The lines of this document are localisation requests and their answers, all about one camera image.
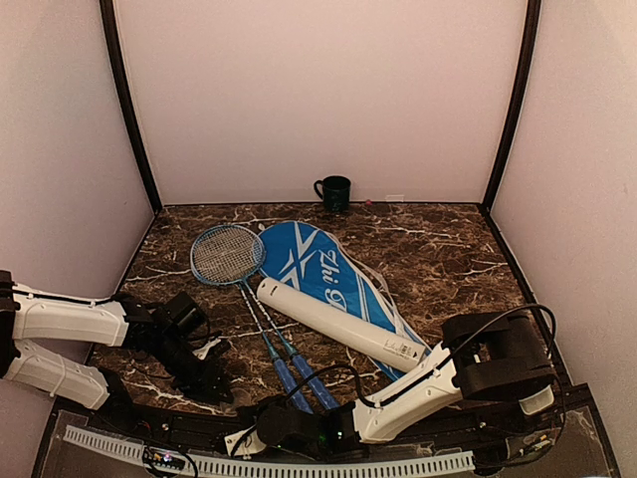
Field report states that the white shuttlecock tube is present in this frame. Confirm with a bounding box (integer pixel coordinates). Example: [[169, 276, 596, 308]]
[[257, 278, 429, 372]]

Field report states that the blue badminton racket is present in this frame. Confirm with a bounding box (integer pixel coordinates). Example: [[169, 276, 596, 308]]
[[193, 223, 342, 410], [190, 225, 297, 392]]

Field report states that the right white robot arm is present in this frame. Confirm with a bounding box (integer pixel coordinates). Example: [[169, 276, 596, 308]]
[[225, 304, 556, 456]]

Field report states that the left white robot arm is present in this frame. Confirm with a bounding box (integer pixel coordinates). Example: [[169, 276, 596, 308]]
[[1, 270, 233, 434]]

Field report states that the blue racket bag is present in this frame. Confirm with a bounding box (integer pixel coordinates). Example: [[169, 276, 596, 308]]
[[259, 221, 431, 359]]

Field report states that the dark green mug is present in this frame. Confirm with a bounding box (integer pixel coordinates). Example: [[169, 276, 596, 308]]
[[314, 175, 351, 213]]

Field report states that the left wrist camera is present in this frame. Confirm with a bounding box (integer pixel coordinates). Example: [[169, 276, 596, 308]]
[[162, 292, 207, 338]]

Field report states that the white slotted cable duct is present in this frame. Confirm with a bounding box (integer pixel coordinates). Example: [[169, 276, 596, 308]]
[[63, 425, 475, 478]]

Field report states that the left black frame post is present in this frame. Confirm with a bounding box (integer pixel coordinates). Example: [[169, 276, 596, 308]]
[[99, 0, 162, 214]]

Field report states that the black frame post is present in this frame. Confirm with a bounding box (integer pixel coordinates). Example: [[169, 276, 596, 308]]
[[99, 0, 162, 214], [481, 0, 541, 215]]

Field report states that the right black frame post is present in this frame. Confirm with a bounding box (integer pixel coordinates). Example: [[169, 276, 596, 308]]
[[481, 0, 541, 215]]

